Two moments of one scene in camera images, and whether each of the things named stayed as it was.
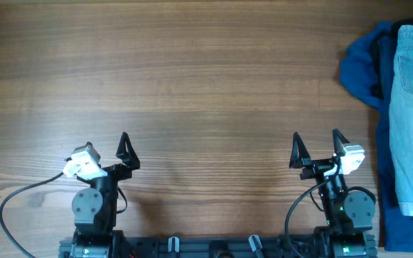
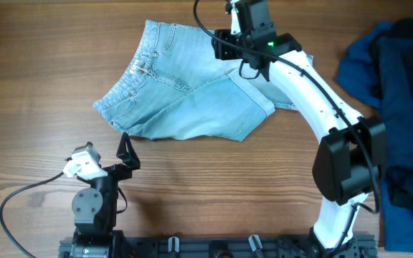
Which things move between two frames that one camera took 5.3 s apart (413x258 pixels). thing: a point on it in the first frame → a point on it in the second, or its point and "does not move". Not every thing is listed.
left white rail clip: [173, 244] does not move
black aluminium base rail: [210, 247] does not move
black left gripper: [127, 157] does not move
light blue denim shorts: [412, 110] → [178, 82]
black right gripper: [299, 161] → [221, 43]
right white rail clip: [252, 243] does not move
